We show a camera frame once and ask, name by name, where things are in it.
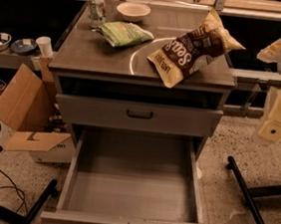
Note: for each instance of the brown chip bag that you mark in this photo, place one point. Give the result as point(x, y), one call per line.
point(192, 51)

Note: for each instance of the grey drawer cabinet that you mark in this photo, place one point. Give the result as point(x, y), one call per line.
point(87, 66)

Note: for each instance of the open middle drawer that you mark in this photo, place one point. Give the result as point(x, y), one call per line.
point(123, 177)

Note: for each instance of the green chip bag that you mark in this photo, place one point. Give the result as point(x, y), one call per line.
point(123, 34)

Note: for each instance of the closed top drawer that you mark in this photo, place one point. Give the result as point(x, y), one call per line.
point(138, 116)

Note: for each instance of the black stand leg right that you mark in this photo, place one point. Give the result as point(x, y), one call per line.
point(251, 193)

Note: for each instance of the black stand leg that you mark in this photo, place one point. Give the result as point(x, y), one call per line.
point(22, 214)
point(251, 193)

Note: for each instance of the clear plastic water bottle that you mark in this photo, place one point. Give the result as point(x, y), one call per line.
point(97, 12)

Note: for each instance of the white paper cup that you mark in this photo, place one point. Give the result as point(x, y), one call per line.
point(45, 46)

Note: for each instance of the open cardboard box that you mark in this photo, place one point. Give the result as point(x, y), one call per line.
point(26, 106)

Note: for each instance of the black stand leg left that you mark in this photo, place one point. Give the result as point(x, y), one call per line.
point(22, 214)

